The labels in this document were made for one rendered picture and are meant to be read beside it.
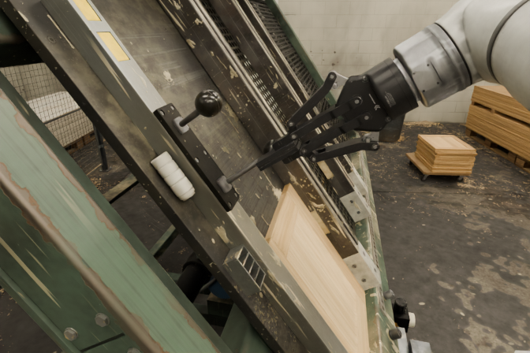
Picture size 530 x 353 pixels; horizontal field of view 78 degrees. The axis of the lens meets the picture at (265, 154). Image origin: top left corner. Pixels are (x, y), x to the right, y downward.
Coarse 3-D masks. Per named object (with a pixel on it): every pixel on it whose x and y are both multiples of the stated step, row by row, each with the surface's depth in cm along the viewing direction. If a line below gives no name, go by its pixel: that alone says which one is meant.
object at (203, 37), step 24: (168, 0) 80; (192, 0) 80; (192, 24) 80; (192, 48) 82; (216, 48) 81; (216, 72) 83; (240, 72) 83; (240, 96) 84; (264, 120) 85; (264, 144) 88; (288, 168) 88; (312, 192) 90; (336, 216) 92; (336, 240) 93; (360, 264) 94
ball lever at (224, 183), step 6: (270, 144) 52; (264, 150) 53; (270, 150) 52; (252, 162) 54; (246, 168) 54; (252, 168) 54; (234, 174) 55; (240, 174) 54; (222, 180) 54; (228, 180) 55; (222, 186) 54; (228, 186) 54
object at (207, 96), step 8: (200, 96) 43; (208, 96) 43; (216, 96) 44; (200, 104) 43; (208, 104) 43; (216, 104) 44; (192, 112) 48; (200, 112) 44; (208, 112) 44; (216, 112) 44; (176, 120) 52; (184, 120) 50; (184, 128) 52
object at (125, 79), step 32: (64, 0) 47; (96, 32) 49; (96, 64) 49; (128, 64) 51; (128, 96) 50; (160, 96) 54; (160, 128) 51; (224, 224) 55; (256, 256) 56; (288, 288) 58; (288, 320) 59; (320, 320) 62; (320, 352) 60
